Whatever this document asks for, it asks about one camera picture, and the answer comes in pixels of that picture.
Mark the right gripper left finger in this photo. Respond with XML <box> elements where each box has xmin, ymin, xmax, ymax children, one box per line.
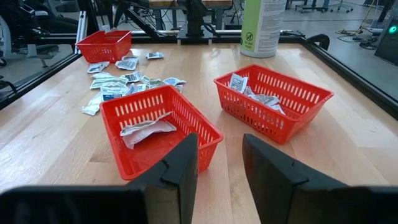
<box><xmin>126</xmin><ymin>133</ymin><xmax>199</xmax><ymax>224</ymax></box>

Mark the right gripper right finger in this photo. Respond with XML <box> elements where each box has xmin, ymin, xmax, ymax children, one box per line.
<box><xmin>242</xmin><ymin>133</ymin><xmax>348</xmax><ymax>224</ymax></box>

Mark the red plastic slotted basket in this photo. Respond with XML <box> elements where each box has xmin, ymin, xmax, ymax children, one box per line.
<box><xmin>99</xmin><ymin>84</ymin><xmax>224</xmax><ymax>181</ymax></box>
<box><xmin>75</xmin><ymin>29</ymin><xmax>133</xmax><ymax>64</ymax></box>
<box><xmin>213</xmin><ymin>64</ymin><xmax>335</xmax><ymax>144</ymax></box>

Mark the green striped white packet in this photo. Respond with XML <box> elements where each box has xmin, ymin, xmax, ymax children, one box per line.
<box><xmin>119</xmin><ymin>111</ymin><xmax>174</xmax><ymax>137</ymax></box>
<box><xmin>140</xmin><ymin>75</ymin><xmax>163</xmax><ymax>88</ymax></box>
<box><xmin>123</xmin><ymin>120</ymin><xmax>177</xmax><ymax>150</ymax></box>
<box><xmin>90</xmin><ymin>77</ymin><xmax>129</xmax><ymax>90</ymax></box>

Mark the long plain white packet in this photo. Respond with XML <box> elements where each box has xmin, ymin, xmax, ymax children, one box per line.
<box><xmin>91</xmin><ymin>72</ymin><xmax>115</xmax><ymax>80</ymax></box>

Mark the green white wipes canister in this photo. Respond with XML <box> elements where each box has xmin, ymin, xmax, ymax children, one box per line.
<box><xmin>239</xmin><ymin>0</ymin><xmax>287</xmax><ymax>58</ymax></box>

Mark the wooden workbench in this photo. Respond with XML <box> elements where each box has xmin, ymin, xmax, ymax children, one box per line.
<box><xmin>149</xmin><ymin>0</ymin><xmax>234</xmax><ymax>30</ymax></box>

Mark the black computer green light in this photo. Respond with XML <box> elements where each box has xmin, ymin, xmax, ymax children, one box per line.
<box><xmin>374</xmin><ymin>14</ymin><xmax>398</xmax><ymax>66</ymax></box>

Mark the black office chair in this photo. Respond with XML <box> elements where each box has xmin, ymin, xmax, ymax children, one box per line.
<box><xmin>0</xmin><ymin>0</ymin><xmax>60</xmax><ymax>68</ymax></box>

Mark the silver aluminium post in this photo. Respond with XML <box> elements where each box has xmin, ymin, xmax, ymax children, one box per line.
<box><xmin>76</xmin><ymin>11</ymin><xmax>88</xmax><ymax>46</ymax></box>

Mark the thin yellow cable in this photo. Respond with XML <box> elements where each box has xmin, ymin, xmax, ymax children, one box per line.
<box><xmin>335</xmin><ymin>0</ymin><xmax>379</xmax><ymax>43</ymax></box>

